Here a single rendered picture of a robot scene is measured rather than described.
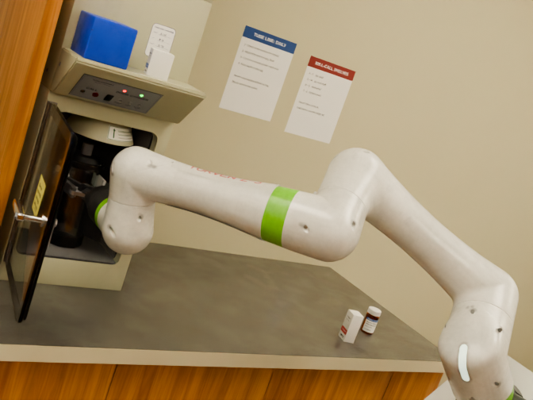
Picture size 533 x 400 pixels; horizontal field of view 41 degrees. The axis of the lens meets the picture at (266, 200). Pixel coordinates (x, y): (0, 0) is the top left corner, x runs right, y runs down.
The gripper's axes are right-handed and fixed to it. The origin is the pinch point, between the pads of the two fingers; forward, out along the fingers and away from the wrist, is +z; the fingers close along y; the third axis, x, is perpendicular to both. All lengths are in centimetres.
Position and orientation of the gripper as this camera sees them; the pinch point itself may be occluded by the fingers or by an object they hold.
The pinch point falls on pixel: (79, 177)
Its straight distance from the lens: 187.5
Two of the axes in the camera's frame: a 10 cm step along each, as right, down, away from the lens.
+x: -3.3, 9.2, 2.0
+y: -8.0, -1.6, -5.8
